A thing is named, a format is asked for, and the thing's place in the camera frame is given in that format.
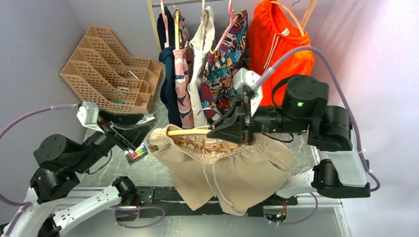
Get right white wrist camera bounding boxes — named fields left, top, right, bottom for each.
left=233, top=68, right=263, bottom=117

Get colourful cartoon print shorts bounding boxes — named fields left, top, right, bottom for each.
left=200, top=10, right=249, bottom=124

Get navy blue shorts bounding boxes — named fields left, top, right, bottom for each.
left=157, top=6, right=182, bottom=127

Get beige shorts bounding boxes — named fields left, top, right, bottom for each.
left=146, top=124, right=295, bottom=216

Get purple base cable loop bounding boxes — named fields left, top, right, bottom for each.
left=111, top=204, right=167, bottom=230

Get yellow hanger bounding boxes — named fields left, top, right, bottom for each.
left=174, top=8, right=181, bottom=50

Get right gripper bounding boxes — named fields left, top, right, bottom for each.
left=208, top=93, right=313, bottom=146

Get white shorts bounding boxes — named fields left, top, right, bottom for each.
left=187, top=6, right=214, bottom=127

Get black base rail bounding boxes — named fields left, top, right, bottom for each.
left=115, top=185, right=298, bottom=220

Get pink patterned shorts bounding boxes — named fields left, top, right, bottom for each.
left=173, top=9, right=193, bottom=129

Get orange shorts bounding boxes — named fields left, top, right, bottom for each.
left=248, top=0, right=314, bottom=106

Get pack of coloured markers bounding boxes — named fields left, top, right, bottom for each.
left=124, top=143, right=148, bottom=165

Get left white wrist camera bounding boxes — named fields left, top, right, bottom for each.
left=77, top=101, right=101, bottom=131

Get wooden clothes rack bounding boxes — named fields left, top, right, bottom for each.
left=146, top=0, right=319, bottom=81

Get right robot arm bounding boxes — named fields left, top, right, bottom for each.
left=207, top=75, right=371, bottom=204

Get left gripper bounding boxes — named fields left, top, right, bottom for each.
left=72, top=106, right=156, bottom=172

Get pink hanger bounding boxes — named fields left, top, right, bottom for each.
left=209, top=0, right=237, bottom=54

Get beige plastic file organizer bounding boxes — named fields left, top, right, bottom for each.
left=60, top=26, right=163, bottom=114

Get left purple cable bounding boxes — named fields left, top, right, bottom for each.
left=0, top=103, right=81, bottom=237

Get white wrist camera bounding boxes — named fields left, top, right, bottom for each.
left=77, top=101, right=101, bottom=131
left=233, top=68, right=263, bottom=117

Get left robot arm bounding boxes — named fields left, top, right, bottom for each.
left=1, top=112, right=153, bottom=237

